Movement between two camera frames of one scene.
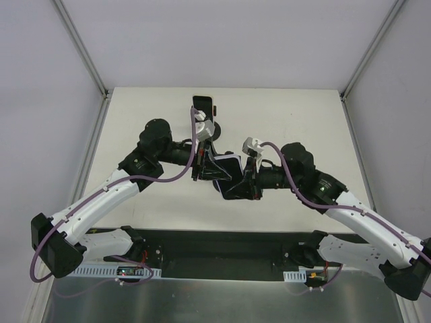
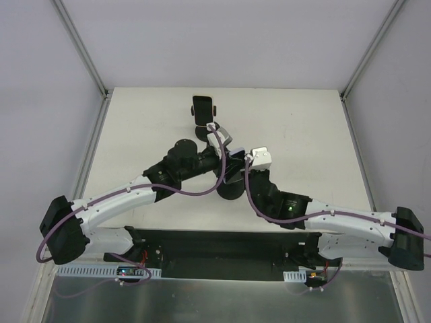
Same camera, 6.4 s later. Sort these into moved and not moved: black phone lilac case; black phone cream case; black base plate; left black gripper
Moved: left black gripper; black phone lilac case
Not moved: black base plate; black phone cream case
